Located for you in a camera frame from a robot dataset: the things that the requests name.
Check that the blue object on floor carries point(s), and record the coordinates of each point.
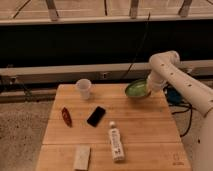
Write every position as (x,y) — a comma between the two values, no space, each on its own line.
(173,96)

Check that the white plastic cup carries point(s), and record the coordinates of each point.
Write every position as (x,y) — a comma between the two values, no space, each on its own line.
(84,86)

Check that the green ceramic bowl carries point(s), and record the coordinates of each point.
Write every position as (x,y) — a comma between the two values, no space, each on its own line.
(137,89)

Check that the beige rectangular block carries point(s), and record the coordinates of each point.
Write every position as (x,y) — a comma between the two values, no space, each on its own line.
(82,156)

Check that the black smartphone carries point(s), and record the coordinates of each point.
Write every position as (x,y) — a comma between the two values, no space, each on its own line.
(96,116)

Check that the wooden table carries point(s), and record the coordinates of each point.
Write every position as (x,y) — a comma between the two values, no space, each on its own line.
(124,134)

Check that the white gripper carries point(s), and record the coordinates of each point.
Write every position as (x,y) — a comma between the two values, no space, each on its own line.
(155,83)

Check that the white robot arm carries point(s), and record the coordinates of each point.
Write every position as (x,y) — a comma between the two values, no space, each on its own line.
(164,70)

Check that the red snack packet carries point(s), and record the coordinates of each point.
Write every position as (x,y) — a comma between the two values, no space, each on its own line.
(66,117)

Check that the white plastic bottle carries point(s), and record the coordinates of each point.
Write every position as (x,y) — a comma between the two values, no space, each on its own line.
(116,144)

